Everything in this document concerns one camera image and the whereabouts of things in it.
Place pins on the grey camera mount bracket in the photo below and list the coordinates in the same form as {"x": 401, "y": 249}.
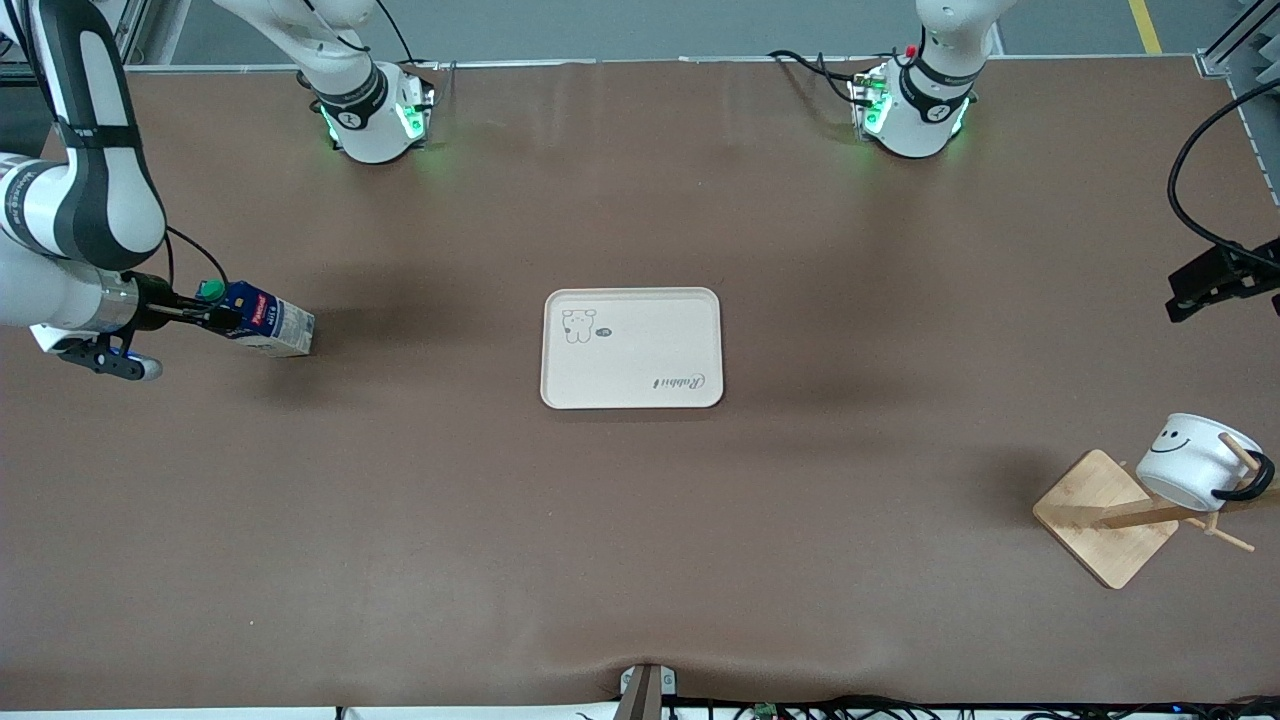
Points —
{"x": 647, "y": 690}

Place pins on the wooden cup rack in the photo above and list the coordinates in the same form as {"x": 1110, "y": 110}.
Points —
{"x": 1100, "y": 520}

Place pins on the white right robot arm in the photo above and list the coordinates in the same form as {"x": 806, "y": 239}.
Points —
{"x": 90, "y": 200}

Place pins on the cream rectangular tray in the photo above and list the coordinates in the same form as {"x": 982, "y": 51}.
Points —
{"x": 640, "y": 350}

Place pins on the aluminium frame profile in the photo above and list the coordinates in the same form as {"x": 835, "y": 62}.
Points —
{"x": 135, "y": 30}
{"x": 1240, "y": 40}

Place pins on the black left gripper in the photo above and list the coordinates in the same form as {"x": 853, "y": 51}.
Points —
{"x": 1213, "y": 275}

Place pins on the blue milk carton green cap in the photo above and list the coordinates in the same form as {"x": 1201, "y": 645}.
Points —
{"x": 270, "y": 325}

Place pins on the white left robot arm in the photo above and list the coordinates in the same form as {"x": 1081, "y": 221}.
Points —
{"x": 925, "y": 100}

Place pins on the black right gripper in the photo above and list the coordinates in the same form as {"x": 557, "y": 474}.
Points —
{"x": 156, "y": 301}

